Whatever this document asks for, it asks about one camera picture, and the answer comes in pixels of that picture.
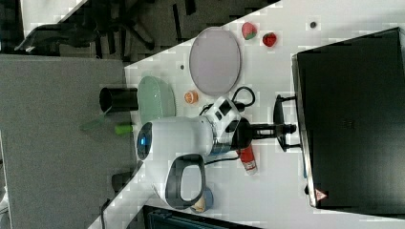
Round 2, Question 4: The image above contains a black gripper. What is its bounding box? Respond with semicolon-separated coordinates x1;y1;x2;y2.
230;118;297;150

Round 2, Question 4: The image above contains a red strawberry toy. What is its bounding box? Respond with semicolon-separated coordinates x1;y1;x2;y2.
262;32;277;48

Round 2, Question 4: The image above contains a black round pot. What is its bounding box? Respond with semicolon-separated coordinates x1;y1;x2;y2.
99;88;139;113

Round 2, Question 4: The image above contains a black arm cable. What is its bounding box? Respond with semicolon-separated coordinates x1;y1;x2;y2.
199;86;256;116

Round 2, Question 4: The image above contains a green plastic colander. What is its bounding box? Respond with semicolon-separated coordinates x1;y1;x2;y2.
138;76;176;124

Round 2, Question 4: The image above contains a blue bowl with toy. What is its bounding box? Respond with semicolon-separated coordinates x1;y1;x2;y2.
190;187;214;214

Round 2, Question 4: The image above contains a red ketchup bottle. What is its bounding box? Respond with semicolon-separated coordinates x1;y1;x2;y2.
237;145;257;176

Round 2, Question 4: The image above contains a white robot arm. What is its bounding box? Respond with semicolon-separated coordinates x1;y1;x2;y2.
136;96;296;210

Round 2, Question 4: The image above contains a dark grey cup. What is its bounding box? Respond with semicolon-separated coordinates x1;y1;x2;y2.
112;172;133;194

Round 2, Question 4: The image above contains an orange slice toy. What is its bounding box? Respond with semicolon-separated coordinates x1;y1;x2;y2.
184;91;199;104

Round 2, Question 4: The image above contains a grey round plate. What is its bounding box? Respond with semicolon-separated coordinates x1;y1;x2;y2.
189;27;242;96

